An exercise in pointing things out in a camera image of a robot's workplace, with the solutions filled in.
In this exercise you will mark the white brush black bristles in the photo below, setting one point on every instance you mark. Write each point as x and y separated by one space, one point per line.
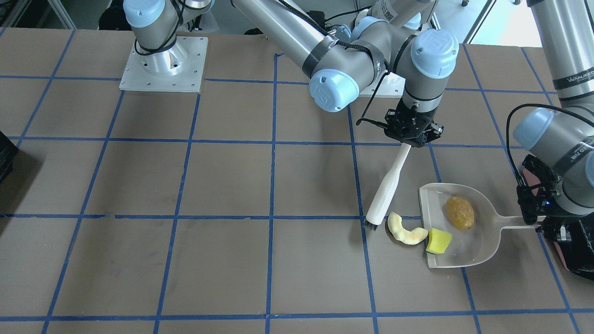
386 190

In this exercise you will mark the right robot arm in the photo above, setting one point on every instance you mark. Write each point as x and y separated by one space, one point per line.
339 69

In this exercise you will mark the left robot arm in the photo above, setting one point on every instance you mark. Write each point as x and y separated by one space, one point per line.
563 140

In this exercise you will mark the black box at edge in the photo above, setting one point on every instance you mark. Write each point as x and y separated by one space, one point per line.
8 152

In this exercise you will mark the yellow peel piece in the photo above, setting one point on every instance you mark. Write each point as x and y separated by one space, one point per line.
438 241

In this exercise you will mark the bin with black bag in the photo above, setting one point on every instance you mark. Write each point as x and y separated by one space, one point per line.
577 256

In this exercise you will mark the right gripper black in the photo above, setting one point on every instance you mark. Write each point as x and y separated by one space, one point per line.
435 131

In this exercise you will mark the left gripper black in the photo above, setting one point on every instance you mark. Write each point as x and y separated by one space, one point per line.
579 243

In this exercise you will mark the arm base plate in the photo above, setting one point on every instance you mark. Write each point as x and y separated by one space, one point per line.
392 86
178 69

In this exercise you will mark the curved pale peel piece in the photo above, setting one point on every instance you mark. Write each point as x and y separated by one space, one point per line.
409 237

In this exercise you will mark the brown potato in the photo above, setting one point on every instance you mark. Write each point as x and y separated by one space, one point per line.
460 212

